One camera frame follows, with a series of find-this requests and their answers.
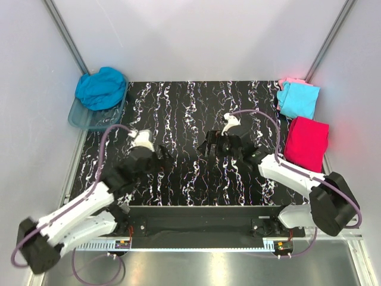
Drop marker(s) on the red t shirt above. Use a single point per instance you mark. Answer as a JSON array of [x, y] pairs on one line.
[[307, 143]]

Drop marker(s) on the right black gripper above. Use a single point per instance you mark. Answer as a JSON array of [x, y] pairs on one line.
[[212, 137]]

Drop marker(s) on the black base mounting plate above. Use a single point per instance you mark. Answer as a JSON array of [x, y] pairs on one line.
[[199, 228]]

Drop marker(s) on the blue crumpled t shirt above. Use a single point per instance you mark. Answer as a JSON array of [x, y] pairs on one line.
[[102, 90]]

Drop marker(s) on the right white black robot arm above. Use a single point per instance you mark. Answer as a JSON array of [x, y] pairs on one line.
[[331, 204]]

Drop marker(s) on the folded light blue t shirt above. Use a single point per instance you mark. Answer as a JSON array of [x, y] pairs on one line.
[[297, 100]]

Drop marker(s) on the left aluminium corner post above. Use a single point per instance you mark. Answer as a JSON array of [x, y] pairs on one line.
[[65, 34]]

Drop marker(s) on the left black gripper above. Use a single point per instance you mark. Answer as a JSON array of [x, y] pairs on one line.
[[168, 159]]

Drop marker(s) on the clear teal plastic bin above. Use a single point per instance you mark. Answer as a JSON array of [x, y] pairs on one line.
[[81, 117]]

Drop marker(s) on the right aluminium corner post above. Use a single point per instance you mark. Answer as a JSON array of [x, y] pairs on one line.
[[329, 39]]

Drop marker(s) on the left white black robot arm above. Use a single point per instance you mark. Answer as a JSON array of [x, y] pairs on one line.
[[92, 214]]

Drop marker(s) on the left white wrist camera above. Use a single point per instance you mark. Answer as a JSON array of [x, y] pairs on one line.
[[143, 138]]

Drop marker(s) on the white slotted cable duct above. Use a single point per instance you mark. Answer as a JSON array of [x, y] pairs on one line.
[[105, 245]]

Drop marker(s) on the aluminium corner post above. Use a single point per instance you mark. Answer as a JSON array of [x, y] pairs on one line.
[[329, 39], [65, 34]]

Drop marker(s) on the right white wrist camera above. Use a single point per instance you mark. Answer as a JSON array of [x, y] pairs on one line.
[[230, 121]]

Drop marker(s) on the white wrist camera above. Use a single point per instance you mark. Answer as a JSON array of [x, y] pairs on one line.
[[230, 121], [143, 138]]

